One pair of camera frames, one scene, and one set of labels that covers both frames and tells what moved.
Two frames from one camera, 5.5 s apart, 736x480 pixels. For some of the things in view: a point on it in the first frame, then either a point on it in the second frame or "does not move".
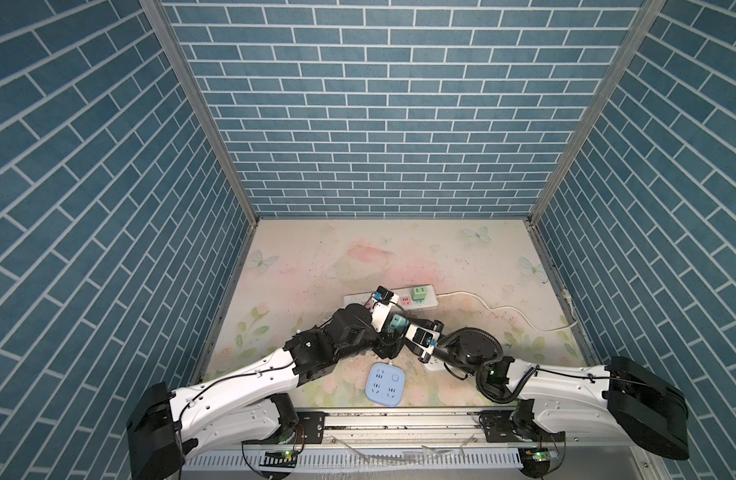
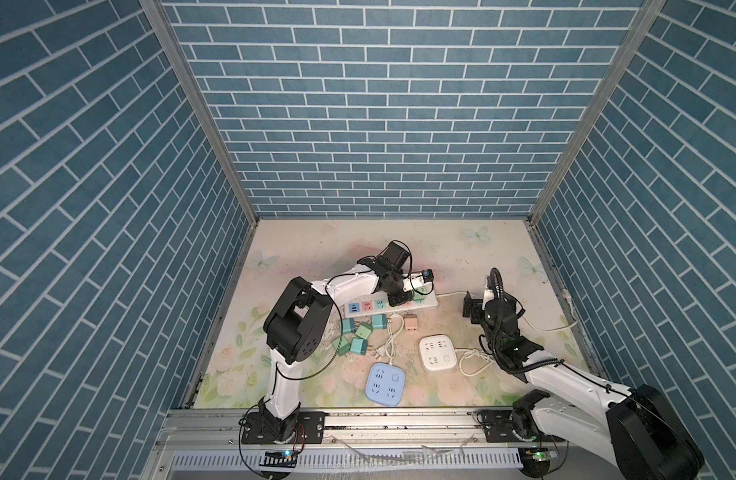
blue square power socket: (385, 384) does not move
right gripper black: (415, 348) -> (476, 304)
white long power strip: (404, 298) does not move
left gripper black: (384, 350) -> (403, 295)
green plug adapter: (419, 293) does not move
